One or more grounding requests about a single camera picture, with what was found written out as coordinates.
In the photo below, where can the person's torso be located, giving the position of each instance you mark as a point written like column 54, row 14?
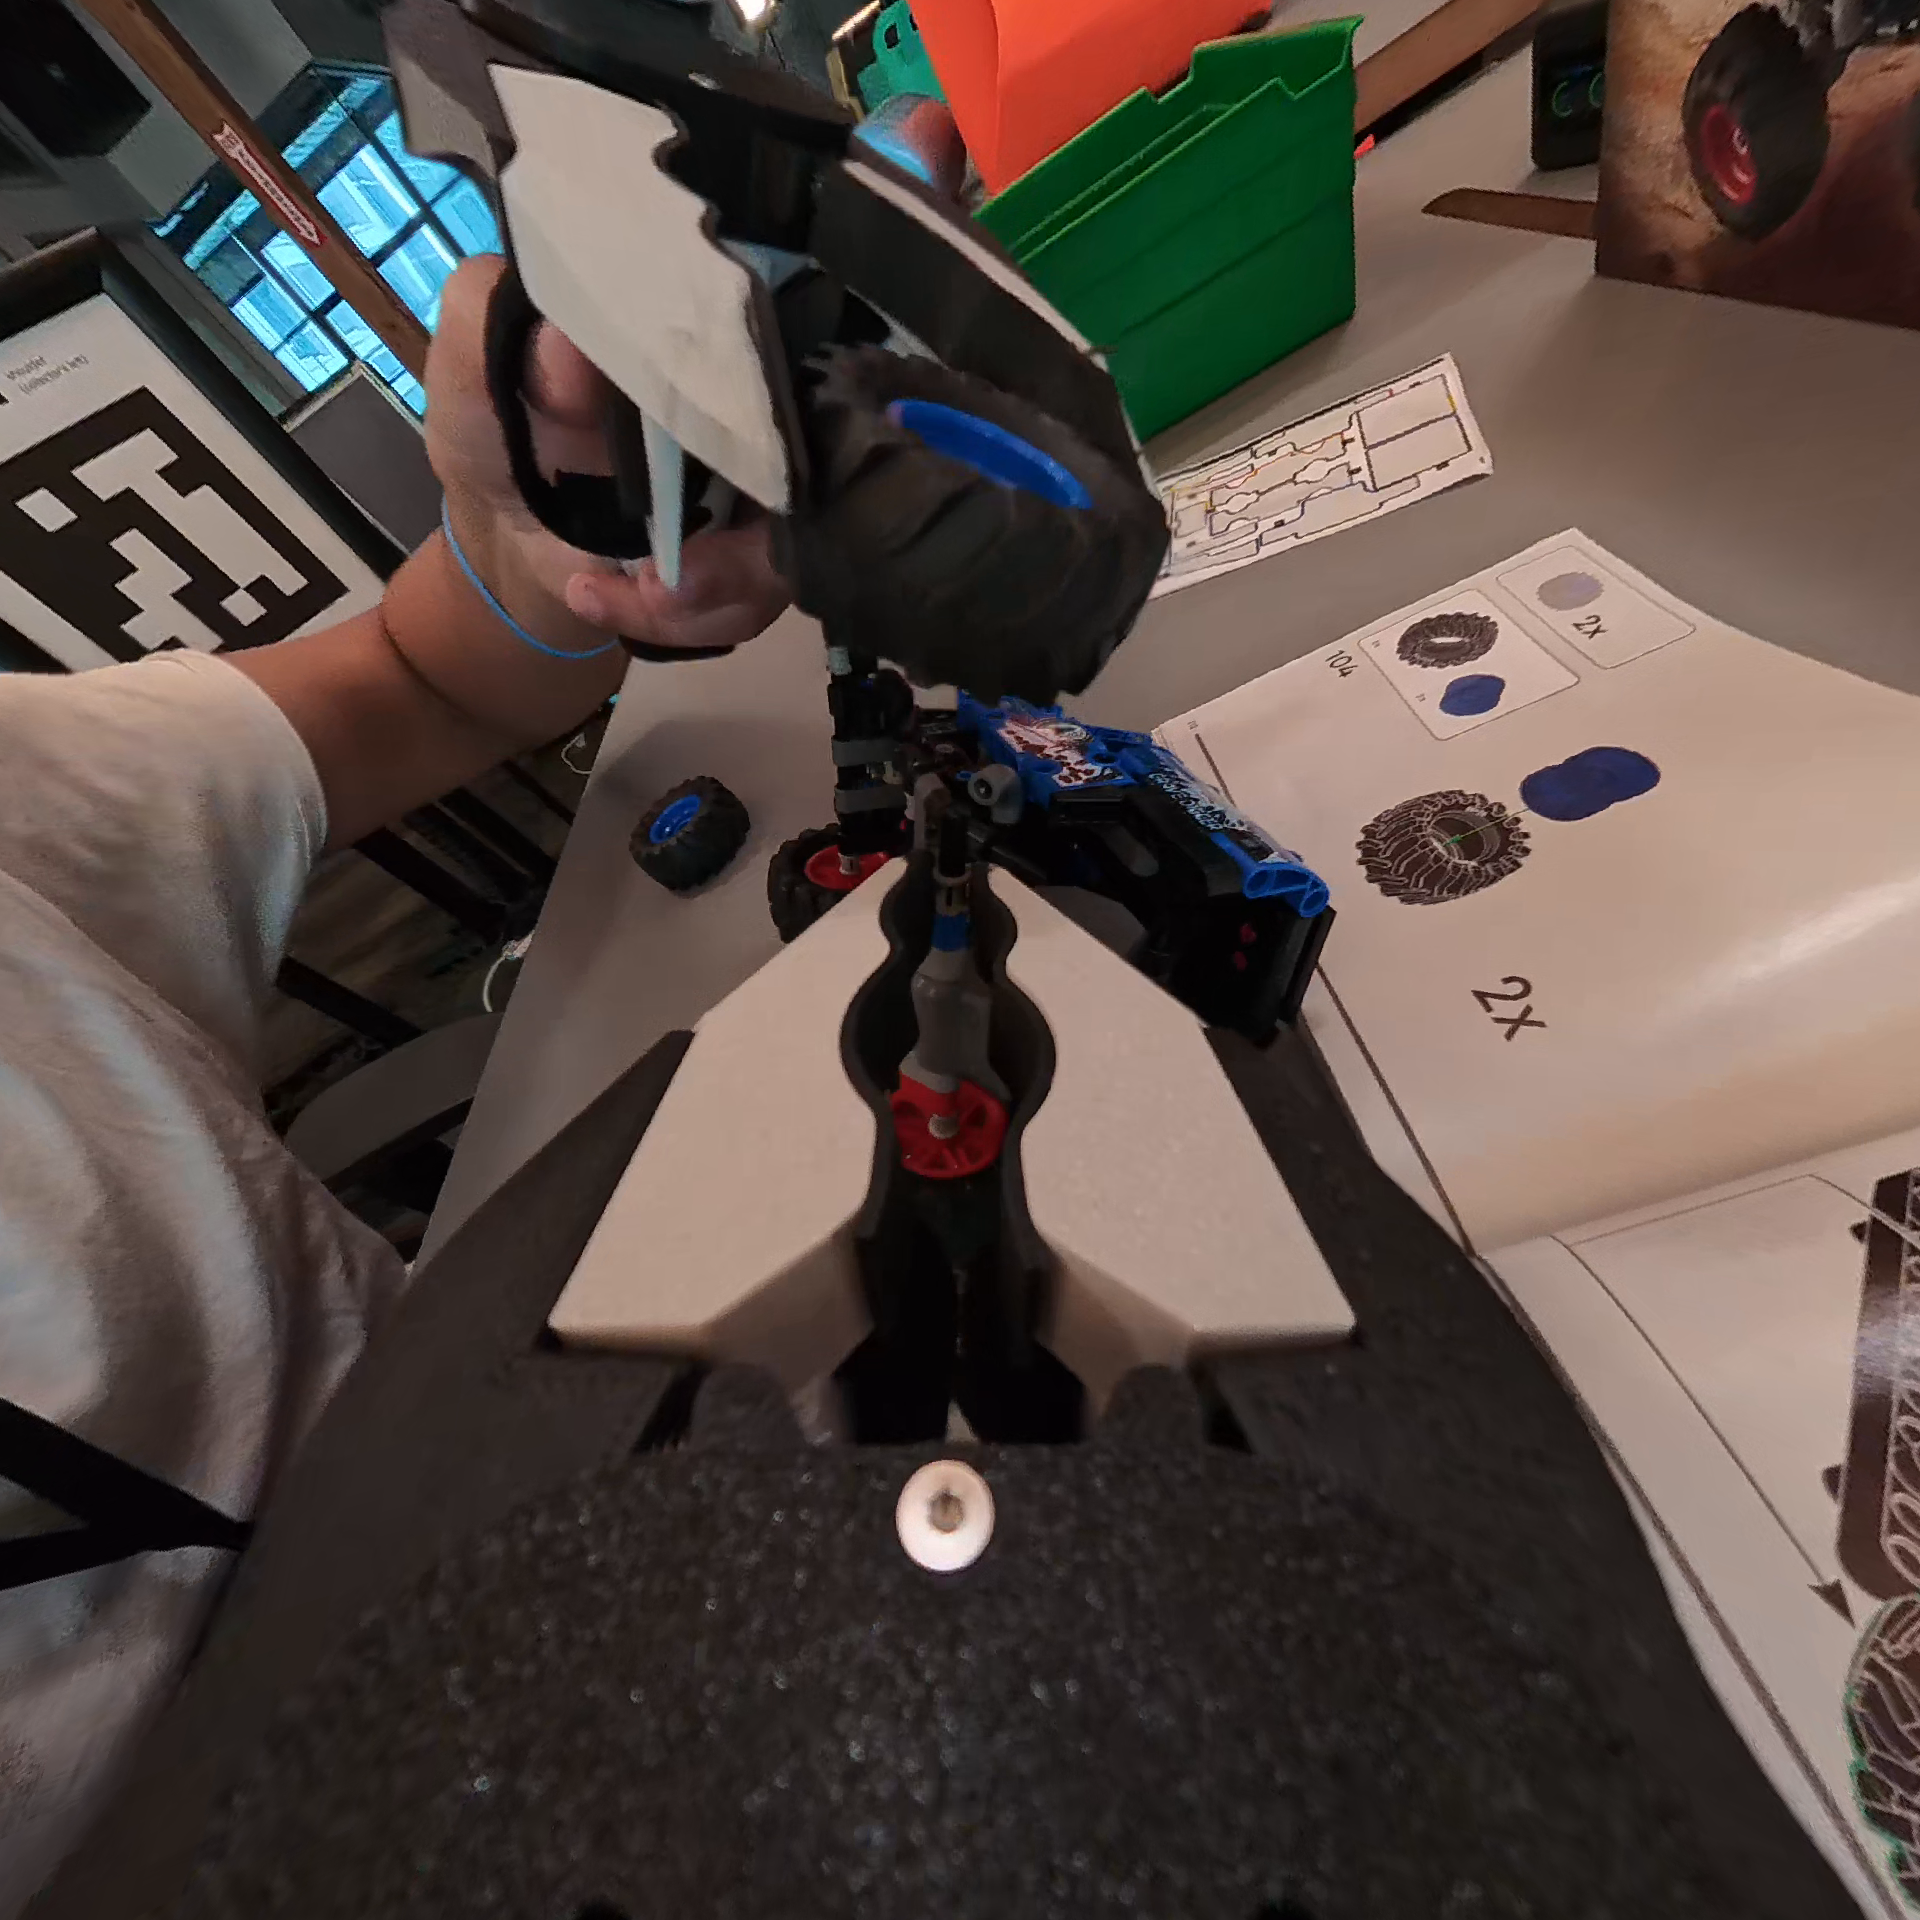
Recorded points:
column 136, row 1126

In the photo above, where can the lego set box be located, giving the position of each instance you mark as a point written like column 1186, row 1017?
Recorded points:
column 1769, row 149

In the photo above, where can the person's left hand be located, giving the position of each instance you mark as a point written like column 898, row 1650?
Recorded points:
column 464, row 422

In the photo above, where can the blue lego monster truck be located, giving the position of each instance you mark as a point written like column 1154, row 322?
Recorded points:
column 1110, row 809

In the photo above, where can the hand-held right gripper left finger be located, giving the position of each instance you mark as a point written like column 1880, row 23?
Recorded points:
column 720, row 1171

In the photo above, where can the window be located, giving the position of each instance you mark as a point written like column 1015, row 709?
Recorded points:
column 359, row 194

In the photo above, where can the person's left forearm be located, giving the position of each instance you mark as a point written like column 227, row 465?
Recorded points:
column 390, row 691

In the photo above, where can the green plastic bin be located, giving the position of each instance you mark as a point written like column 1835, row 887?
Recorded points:
column 1201, row 254

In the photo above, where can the green plastic crate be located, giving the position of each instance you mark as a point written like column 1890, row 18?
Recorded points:
column 886, row 61

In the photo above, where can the black white marker board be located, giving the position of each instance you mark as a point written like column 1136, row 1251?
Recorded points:
column 136, row 495

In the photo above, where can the blue wristband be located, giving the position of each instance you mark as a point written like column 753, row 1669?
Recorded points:
column 503, row 609

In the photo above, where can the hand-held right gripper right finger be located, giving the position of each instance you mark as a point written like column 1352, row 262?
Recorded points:
column 1185, row 1185

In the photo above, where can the lego instruction booklet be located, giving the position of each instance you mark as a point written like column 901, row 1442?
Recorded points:
column 1650, row 975

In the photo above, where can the white sticker sheet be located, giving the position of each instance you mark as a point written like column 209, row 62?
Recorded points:
column 1320, row 465

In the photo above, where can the black timer device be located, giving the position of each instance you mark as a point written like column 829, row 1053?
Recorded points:
column 1569, row 89

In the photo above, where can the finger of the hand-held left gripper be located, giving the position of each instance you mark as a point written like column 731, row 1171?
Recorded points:
column 960, row 317
column 615, row 254

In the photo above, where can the blue rim lego wheel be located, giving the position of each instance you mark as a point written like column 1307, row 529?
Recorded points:
column 690, row 832
column 960, row 555

